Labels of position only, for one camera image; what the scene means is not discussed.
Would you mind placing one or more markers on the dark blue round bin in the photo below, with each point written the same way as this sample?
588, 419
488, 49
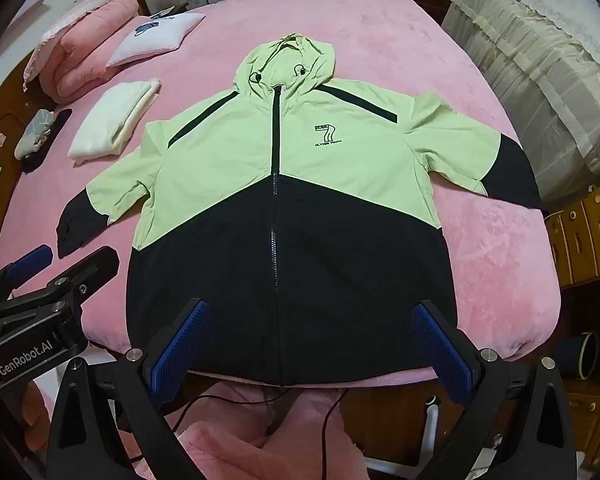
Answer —
577, 355

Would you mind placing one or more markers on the wooden headboard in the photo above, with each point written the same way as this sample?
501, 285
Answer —
0, 160

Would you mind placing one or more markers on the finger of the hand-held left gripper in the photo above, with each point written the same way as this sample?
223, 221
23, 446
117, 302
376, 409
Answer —
90, 272
30, 261

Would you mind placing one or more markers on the cream lace furniture cover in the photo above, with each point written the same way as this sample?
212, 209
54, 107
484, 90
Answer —
540, 60

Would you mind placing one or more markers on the green and black hooded jacket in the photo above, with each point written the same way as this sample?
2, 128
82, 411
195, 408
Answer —
305, 185

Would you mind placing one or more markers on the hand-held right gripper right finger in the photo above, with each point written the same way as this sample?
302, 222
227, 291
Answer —
442, 355

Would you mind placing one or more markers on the grey cloth on black item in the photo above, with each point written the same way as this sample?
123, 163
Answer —
40, 161

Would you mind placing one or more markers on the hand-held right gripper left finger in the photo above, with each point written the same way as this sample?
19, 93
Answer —
177, 355

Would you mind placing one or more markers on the person's pink fleece clothing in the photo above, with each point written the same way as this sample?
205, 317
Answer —
220, 450

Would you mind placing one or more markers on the white printed pillow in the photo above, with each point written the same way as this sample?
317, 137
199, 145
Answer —
150, 37

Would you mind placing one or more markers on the pink bed blanket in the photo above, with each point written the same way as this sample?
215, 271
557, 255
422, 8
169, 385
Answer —
405, 60

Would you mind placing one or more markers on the wooden drawer cabinet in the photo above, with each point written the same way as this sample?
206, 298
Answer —
595, 225

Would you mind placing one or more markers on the pink folded quilt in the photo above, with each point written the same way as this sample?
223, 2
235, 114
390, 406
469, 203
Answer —
80, 50

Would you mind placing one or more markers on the grey folded cloth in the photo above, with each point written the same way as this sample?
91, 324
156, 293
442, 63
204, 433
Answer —
35, 132

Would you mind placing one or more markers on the cream folded garment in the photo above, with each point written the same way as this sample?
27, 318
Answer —
110, 120

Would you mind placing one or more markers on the white plastic pole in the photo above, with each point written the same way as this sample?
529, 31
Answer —
432, 410

